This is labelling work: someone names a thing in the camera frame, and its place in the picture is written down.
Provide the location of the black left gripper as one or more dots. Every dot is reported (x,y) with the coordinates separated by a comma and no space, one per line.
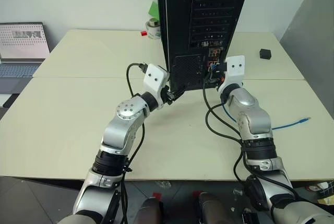
(166,96)

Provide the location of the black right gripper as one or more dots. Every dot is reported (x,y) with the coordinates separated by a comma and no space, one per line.
(221,70)

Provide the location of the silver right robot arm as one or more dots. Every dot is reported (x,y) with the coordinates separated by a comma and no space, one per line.
(251,122)

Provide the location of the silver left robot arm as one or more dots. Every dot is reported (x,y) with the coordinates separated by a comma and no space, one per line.
(122,127)

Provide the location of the black computer tower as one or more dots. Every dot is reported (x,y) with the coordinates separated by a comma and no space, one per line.
(208,12)

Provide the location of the small black box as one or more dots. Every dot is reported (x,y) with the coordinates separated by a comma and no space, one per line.
(265,53)

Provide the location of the small red block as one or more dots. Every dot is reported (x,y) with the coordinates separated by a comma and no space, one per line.
(144,33)

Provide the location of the green plastic piece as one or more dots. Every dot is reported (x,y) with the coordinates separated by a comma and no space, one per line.
(154,10)

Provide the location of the grey partition panel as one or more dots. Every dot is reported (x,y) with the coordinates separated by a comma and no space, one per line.
(310,38)

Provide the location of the red floor tape mark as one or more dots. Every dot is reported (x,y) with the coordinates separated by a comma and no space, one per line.
(157,195)

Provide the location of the dark rounded shape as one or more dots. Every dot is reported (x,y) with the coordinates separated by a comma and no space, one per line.
(151,212)
(210,208)

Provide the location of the grey open laptop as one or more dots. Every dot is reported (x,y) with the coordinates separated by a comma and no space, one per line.
(21,49)

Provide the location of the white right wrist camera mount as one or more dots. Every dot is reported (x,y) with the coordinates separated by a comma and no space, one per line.
(235,67)

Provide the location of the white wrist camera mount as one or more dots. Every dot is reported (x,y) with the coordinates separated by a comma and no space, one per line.
(155,76)
(235,67)

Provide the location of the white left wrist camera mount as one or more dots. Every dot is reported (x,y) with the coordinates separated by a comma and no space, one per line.
(155,76)

